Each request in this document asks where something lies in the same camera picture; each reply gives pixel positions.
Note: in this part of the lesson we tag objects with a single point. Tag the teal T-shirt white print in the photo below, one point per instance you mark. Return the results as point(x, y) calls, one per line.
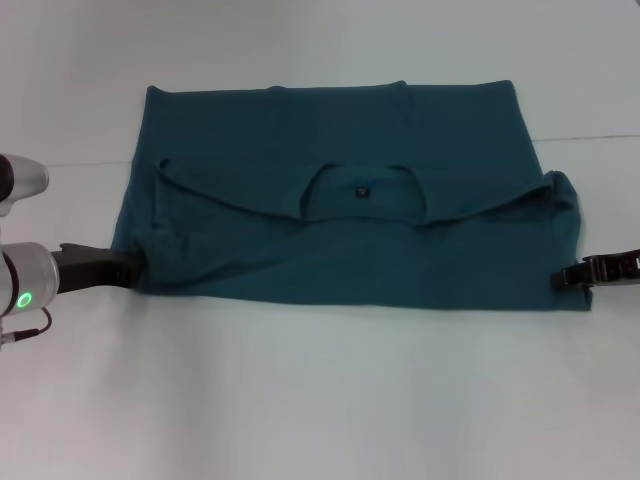
point(350, 240)

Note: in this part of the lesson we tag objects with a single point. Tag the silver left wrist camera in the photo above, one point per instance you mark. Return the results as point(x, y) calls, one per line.
point(22, 180)

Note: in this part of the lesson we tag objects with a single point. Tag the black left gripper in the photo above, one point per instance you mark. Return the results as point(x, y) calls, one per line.
point(90, 267)

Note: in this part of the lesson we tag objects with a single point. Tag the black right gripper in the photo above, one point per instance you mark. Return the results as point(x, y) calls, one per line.
point(625, 267)

